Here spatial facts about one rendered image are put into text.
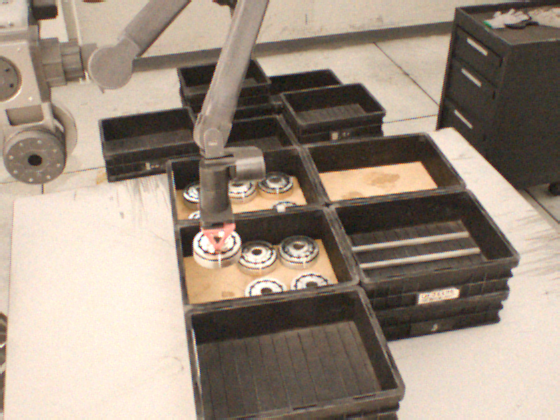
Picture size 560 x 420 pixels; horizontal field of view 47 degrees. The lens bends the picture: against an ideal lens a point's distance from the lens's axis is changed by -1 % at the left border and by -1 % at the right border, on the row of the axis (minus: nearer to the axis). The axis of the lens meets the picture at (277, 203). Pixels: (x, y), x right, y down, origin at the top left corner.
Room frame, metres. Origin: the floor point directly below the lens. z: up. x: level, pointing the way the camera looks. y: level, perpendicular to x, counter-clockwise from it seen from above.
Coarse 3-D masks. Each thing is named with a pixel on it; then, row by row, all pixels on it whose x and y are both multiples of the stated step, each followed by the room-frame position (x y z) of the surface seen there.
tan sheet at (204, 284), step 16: (320, 240) 1.31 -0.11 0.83; (192, 256) 1.25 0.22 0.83; (320, 256) 1.25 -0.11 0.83; (192, 272) 1.19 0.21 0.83; (208, 272) 1.19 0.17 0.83; (224, 272) 1.19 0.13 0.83; (240, 272) 1.19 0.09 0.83; (272, 272) 1.19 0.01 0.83; (288, 272) 1.19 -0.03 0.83; (320, 272) 1.19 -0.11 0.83; (192, 288) 1.13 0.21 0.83; (208, 288) 1.13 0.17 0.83; (224, 288) 1.13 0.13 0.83; (240, 288) 1.13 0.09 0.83; (288, 288) 1.13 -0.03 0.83
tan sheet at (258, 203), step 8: (256, 184) 1.57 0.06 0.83; (296, 184) 1.57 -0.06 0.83; (176, 192) 1.53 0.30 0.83; (256, 192) 1.53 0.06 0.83; (296, 192) 1.53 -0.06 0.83; (256, 200) 1.49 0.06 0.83; (264, 200) 1.49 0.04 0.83; (272, 200) 1.49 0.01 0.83; (280, 200) 1.49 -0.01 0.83; (296, 200) 1.49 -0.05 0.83; (304, 200) 1.49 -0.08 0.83; (184, 208) 1.45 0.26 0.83; (232, 208) 1.45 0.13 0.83; (240, 208) 1.45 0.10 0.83; (248, 208) 1.45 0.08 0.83; (256, 208) 1.45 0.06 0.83; (264, 208) 1.45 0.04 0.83; (184, 216) 1.42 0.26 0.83
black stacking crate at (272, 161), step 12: (264, 156) 1.59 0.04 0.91; (276, 156) 1.60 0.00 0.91; (288, 156) 1.61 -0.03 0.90; (180, 168) 1.55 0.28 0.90; (192, 168) 1.55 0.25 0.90; (276, 168) 1.60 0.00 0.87; (288, 168) 1.61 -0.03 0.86; (300, 168) 1.57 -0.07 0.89; (180, 180) 1.54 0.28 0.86; (192, 180) 1.55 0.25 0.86; (300, 180) 1.56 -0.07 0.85; (312, 192) 1.43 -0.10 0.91
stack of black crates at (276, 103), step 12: (300, 72) 3.05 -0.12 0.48; (312, 72) 3.06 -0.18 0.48; (324, 72) 3.08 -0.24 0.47; (276, 84) 3.01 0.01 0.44; (288, 84) 3.03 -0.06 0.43; (300, 84) 3.05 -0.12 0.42; (312, 84) 3.06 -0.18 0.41; (324, 84) 3.08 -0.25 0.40; (336, 84) 2.97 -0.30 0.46; (276, 96) 2.99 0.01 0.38; (276, 108) 2.71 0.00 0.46
